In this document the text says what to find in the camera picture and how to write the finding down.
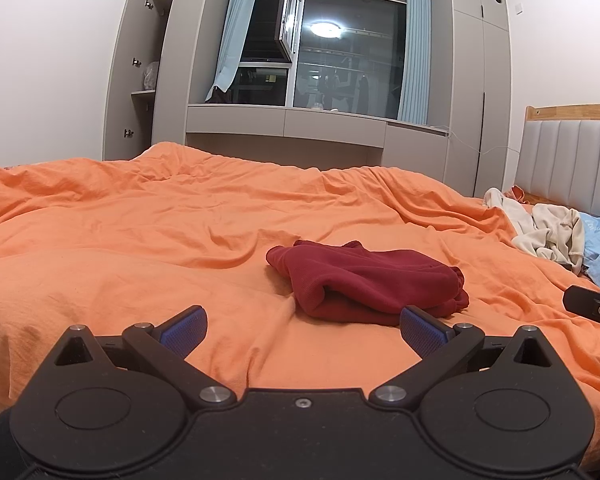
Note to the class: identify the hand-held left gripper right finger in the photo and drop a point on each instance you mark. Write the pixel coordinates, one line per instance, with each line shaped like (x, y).
(422, 332)

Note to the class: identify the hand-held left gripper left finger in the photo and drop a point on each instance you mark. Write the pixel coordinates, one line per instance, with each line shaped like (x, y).
(182, 332)

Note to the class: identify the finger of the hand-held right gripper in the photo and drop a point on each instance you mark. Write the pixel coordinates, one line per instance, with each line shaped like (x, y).
(587, 305)

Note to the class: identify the dark red sweater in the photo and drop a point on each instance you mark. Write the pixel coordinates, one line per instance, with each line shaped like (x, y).
(370, 280)

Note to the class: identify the beige crumpled clothes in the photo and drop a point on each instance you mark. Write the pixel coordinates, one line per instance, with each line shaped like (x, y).
(545, 230)

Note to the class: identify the orange duvet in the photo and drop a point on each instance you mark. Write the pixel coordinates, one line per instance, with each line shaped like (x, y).
(130, 240)

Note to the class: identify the grey padded bed headboard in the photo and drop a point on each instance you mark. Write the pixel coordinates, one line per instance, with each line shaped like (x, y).
(570, 160)

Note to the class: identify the dark bag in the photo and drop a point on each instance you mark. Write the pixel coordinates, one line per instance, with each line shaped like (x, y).
(217, 96)

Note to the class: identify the grey built-in wardrobe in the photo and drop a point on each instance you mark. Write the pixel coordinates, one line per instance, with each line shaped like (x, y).
(467, 85)

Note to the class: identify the open grey wardrobe door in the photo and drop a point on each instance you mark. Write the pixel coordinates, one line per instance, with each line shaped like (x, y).
(125, 85)

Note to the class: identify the clear plastic bag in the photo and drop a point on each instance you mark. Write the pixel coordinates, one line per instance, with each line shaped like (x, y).
(150, 76)

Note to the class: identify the large glass window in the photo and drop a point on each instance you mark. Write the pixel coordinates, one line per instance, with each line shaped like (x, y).
(350, 60)

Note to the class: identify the long light blue curtain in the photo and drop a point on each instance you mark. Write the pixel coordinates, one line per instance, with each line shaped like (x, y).
(415, 50)

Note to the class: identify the short light blue curtain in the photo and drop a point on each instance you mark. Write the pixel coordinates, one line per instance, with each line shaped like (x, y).
(237, 30)

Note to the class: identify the open window sash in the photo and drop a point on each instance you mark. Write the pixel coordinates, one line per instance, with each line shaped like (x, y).
(289, 10)

